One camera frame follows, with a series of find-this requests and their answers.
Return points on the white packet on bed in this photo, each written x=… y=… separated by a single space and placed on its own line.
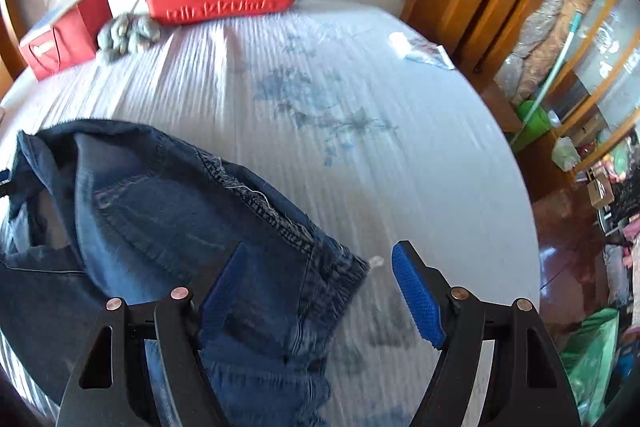
x=419 y=50

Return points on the grey plush toy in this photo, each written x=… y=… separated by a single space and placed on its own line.
x=126 y=34

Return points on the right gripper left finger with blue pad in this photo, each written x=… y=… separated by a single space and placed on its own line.
x=112 y=381

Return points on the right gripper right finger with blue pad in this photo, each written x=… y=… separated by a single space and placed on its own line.
x=527 y=385

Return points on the green plastic bag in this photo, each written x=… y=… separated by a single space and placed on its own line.
x=588 y=359

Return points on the dark blue denim jeans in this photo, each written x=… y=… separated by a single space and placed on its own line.
x=105 y=208

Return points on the red paper shopping bag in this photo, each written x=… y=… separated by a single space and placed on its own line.
x=65 y=37

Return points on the white blue floral bedsheet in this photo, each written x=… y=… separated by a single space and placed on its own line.
x=373 y=150

